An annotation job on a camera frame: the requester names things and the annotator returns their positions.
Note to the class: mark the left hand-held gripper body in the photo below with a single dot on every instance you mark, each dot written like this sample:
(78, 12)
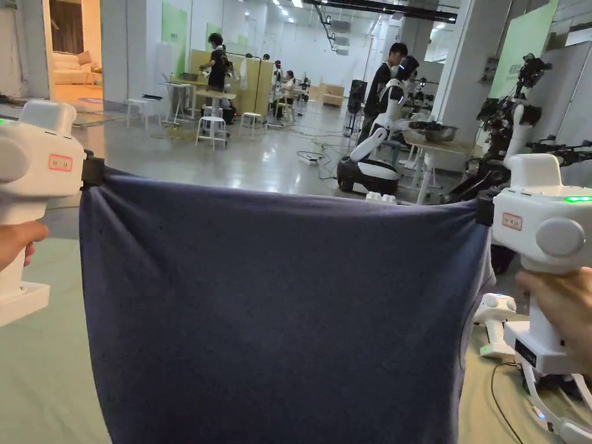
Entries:
(41, 157)

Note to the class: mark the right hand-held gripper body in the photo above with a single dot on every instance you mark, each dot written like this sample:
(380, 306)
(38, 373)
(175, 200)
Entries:
(522, 222)

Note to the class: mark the dark blue shirt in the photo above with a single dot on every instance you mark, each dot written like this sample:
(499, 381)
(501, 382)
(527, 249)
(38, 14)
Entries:
(277, 305)

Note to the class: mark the black robot with white arm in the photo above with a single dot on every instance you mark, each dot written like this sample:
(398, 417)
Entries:
(508, 120)

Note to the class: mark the person's left hand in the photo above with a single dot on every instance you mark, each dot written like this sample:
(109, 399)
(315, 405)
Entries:
(16, 238)

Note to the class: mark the person's right hand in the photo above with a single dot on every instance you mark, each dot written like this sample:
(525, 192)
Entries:
(569, 305)

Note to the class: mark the cream sofa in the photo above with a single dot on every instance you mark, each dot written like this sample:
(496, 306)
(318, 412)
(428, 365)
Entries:
(74, 67)

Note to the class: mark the spare white hand-held gripper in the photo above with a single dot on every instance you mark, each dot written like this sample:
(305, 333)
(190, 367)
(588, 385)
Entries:
(496, 314)

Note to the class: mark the white humanoid robot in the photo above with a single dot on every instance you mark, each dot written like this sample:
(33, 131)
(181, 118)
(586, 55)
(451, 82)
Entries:
(386, 138)

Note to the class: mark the white power strip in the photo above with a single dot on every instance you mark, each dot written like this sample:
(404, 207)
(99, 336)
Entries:
(309, 158)

